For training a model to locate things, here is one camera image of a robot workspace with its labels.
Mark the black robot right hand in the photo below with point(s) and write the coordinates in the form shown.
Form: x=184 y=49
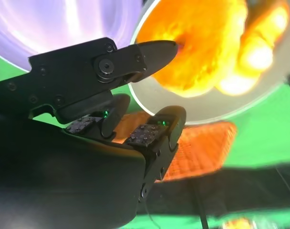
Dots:
x=52 y=167

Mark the grey ceramic bowl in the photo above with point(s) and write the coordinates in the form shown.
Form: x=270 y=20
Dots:
x=207 y=107

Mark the round orange bread bun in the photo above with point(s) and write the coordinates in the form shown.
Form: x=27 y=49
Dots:
x=202 y=47

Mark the orange wicker basket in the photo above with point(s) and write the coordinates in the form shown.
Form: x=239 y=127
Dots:
x=202 y=148

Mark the lavender plate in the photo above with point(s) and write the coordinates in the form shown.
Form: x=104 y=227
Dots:
x=40 y=23

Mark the green tablecloth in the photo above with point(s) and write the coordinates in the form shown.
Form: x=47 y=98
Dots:
x=266 y=143

